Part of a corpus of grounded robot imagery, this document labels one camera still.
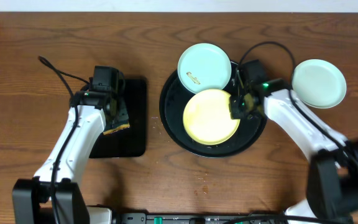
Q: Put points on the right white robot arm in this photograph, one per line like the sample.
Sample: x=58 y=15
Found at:
x=332 y=188

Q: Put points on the yellow sponge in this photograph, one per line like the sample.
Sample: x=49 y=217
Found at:
x=115 y=127

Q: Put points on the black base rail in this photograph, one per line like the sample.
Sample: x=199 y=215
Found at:
x=177 y=218

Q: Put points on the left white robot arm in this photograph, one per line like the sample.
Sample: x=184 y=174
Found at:
x=53 y=194

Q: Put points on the light blue plate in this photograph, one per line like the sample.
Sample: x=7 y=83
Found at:
x=319 y=83
x=204 y=66

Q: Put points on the yellow plate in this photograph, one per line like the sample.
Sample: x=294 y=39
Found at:
x=207 y=117

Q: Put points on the black round tray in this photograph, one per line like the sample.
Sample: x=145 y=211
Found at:
x=173 y=99

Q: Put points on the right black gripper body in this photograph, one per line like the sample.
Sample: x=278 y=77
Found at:
x=240 y=108

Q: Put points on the black rectangular tray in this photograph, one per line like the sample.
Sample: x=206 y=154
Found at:
x=127 y=141

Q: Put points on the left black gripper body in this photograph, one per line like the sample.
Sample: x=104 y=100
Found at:
x=120 y=112

